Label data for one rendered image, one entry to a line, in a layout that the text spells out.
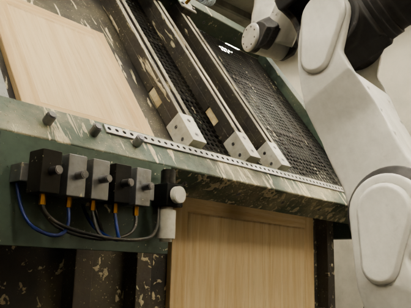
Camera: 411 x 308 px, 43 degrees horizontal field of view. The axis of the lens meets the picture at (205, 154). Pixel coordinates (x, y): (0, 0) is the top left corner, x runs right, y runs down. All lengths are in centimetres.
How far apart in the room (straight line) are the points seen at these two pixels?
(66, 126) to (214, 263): 88
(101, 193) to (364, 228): 61
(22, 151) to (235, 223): 106
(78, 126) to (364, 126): 74
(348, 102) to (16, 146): 70
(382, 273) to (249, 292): 137
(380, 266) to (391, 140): 20
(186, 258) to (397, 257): 117
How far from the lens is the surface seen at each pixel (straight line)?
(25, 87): 143
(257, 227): 217
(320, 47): 91
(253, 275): 214
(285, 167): 202
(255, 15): 150
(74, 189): 115
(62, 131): 130
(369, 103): 88
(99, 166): 119
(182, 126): 168
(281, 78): 307
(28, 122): 126
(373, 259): 79
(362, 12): 94
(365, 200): 80
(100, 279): 165
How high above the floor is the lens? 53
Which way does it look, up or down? 12 degrees up
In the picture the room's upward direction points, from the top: 1 degrees clockwise
